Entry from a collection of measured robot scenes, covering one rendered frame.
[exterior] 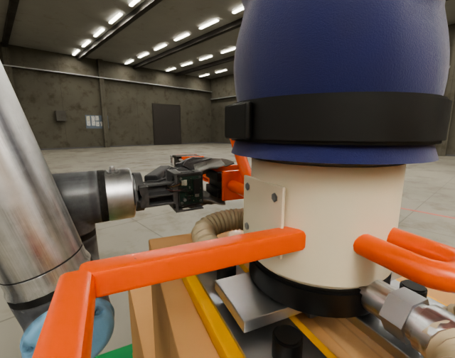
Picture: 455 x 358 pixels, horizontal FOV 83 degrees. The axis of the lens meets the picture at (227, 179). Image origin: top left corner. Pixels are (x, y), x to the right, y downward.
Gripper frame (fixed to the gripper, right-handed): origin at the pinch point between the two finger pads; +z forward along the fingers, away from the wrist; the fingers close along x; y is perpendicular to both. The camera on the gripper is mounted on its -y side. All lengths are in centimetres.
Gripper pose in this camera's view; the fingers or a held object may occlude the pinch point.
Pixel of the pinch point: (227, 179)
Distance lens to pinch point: 57.2
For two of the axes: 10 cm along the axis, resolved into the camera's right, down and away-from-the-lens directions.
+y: 4.5, 1.7, -8.8
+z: 8.9, -1.0, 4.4
